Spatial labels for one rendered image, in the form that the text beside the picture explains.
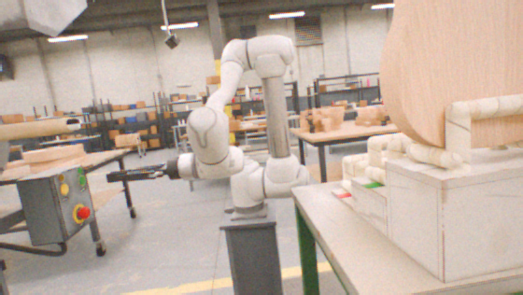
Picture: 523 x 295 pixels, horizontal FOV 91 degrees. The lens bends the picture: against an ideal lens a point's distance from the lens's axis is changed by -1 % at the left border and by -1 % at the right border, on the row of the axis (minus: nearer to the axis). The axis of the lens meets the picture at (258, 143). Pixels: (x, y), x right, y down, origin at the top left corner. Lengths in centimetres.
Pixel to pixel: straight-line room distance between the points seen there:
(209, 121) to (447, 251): 55
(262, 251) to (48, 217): 87
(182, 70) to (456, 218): 1164
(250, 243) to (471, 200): 101
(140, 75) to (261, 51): 1128
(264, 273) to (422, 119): 112
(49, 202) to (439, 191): 93
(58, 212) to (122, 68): 1178
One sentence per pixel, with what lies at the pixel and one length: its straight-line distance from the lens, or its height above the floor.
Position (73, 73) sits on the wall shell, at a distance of 1348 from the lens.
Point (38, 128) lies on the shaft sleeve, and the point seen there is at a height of 125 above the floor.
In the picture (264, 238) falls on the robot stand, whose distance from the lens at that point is 133.
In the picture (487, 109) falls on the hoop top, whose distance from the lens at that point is 52.
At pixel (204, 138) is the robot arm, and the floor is 117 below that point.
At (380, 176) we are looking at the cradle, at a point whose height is 105.
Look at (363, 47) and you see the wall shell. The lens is 1308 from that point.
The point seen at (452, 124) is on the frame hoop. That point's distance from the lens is 50.
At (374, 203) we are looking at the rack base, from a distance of 66.
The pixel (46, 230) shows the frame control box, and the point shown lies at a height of 97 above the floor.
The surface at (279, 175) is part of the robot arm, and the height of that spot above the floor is 91.
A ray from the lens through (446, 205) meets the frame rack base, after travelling 49.
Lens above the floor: 124
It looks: 8 degrees down
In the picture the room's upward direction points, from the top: 7 degrees counter-clockwise
